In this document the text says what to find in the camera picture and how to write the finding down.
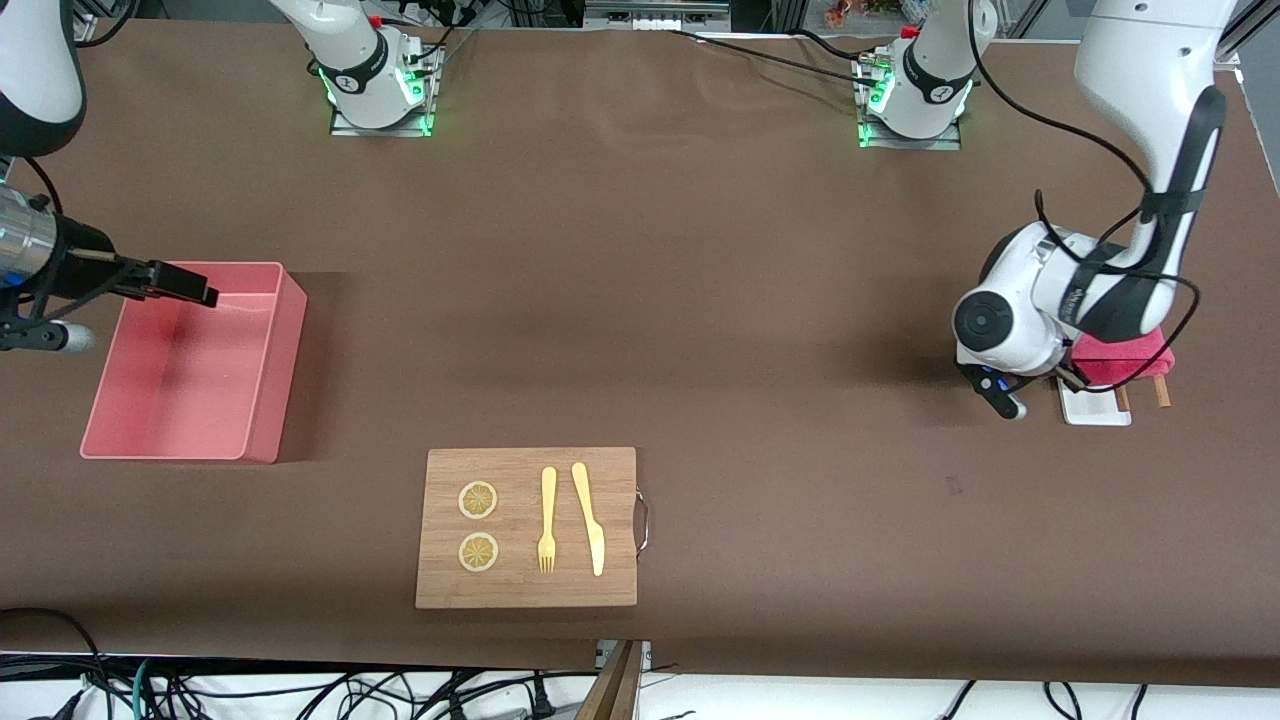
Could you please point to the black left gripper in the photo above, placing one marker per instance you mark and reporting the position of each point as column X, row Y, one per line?
column 1082, row 376

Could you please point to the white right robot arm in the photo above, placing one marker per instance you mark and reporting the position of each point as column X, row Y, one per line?
column 30, row 70

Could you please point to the wooden beam under table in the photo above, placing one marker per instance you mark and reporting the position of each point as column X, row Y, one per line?
column 610, row 690

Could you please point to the pink plastic bin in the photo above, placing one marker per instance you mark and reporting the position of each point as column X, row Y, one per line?
column 200, row 400

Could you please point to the white rectangular tray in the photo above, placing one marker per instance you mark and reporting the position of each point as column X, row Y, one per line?
column 1090, row 412

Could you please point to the yellow plastic fork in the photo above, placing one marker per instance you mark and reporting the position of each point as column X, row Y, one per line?
column 548, row 500

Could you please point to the lemon slice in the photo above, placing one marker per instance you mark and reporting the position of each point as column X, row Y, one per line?
column 478, row 500
column 478, row 552

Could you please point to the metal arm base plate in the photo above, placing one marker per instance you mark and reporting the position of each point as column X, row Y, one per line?
column 875, row 140
column 345, row 125

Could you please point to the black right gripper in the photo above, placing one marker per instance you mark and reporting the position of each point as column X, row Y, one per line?
column 80, row 262

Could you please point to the wooden cutting board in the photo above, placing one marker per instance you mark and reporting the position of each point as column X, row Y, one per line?
column 525, row 590

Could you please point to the pink cloth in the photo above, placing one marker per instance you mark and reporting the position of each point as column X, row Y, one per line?
column 1120, row 360

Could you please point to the grey metal box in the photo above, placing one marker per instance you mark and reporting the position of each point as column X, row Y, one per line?
column 655, row 12

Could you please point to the black power plug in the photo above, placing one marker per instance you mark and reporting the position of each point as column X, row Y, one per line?
column 540, row 700

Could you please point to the yellow plastic knife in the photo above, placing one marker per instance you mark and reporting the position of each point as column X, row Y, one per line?
column 592, row 530

